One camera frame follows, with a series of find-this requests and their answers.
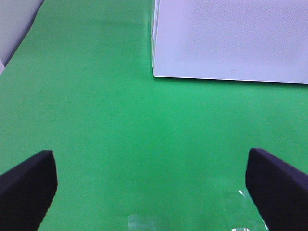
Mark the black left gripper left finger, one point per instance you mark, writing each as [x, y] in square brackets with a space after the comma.
[27, 191]

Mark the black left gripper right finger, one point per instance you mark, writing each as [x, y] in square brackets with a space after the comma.
[278, 190]

